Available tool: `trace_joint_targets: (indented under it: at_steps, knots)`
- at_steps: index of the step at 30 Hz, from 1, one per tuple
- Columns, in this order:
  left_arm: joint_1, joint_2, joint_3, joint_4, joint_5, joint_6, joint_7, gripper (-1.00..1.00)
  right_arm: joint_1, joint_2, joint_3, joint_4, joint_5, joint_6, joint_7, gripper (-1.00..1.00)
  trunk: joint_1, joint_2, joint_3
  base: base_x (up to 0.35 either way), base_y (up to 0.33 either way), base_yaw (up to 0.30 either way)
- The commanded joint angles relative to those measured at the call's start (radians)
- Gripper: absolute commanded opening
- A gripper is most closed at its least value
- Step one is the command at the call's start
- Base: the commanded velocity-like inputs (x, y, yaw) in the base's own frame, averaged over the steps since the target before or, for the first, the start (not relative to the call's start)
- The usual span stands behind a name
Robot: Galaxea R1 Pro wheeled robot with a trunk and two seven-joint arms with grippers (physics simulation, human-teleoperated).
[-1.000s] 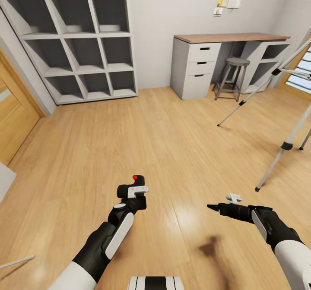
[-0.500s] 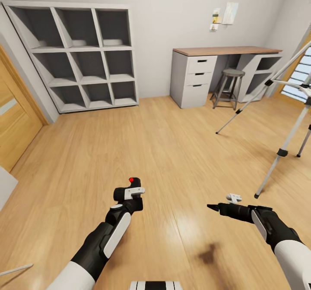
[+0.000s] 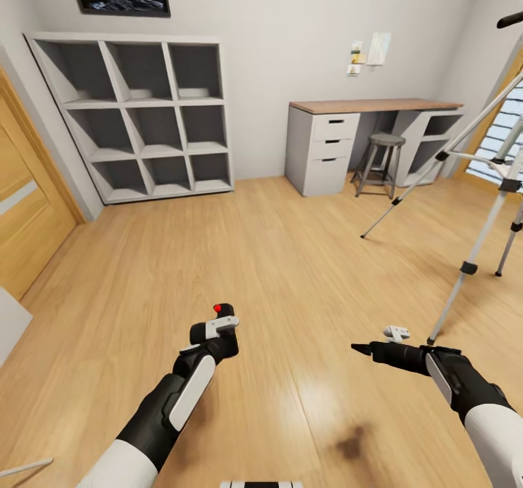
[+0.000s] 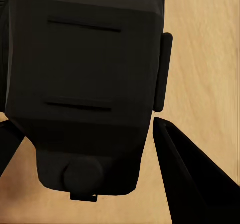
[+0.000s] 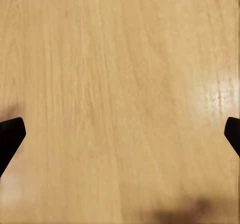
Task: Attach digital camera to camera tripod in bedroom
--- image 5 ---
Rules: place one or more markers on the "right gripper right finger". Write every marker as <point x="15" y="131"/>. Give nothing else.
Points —
<point x="232" y="133"/>

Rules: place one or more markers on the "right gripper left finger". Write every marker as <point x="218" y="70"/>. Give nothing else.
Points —
<point x="12" y="133"/>

